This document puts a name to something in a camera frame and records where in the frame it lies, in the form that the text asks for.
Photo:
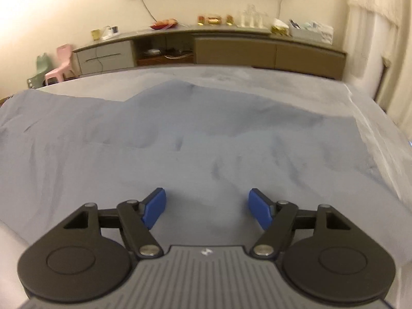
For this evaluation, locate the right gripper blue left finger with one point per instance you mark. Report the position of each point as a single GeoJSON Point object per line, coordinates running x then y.
{"type": "Point", "coordinates": [136, 220]}

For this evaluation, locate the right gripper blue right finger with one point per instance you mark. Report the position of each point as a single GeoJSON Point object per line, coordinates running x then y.
{"type": "Point", "coordinates": [277, 220]}

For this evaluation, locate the grey trousers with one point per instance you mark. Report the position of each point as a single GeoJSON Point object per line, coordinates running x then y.
{"type": "Point", "coordinates": [206, 147]}

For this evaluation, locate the long grey TV cabinet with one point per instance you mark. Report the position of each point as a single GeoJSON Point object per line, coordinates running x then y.
{"type": "Point", "coordinates": [221, 45]}

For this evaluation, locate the pink plastic chair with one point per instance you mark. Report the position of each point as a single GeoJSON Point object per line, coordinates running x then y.
{"type": "Point", "coordinates": [65, 68]}

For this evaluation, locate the green plastic chair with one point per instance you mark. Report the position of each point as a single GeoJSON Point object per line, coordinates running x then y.
{"type": "Point", "coordinates": [43, 66]}

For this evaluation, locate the white power strip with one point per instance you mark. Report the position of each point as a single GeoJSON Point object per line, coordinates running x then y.
{"type": "Point", "coordinates": [109, 32]}

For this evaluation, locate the yellow cup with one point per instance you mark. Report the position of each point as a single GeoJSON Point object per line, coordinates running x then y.
{"type": "Point", "coordinates": [96, 34]}

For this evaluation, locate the white storage box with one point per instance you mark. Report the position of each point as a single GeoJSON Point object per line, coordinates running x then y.
{"type": "Point", "coordinates": [312, 31]}

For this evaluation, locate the gold tissue box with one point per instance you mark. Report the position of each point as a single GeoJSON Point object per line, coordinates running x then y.
{"type": "Point", "coordinates": [278, 27]}

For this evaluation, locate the red fruit plate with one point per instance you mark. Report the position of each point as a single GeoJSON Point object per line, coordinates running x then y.
{"type": "Point", "coordinates": [164, 24]}

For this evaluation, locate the glass cups set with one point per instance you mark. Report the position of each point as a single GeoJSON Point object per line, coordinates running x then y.
{"type": "Point", "coordinates": [251, 18]}

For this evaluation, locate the gold incense burner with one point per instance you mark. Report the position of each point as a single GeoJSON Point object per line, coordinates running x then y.
{"type": "Point", "coordinates": [213, 20]}

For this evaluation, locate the white lace curtain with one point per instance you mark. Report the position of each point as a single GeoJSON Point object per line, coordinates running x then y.
{"type": "Point", "coordinates": [378, 44]}

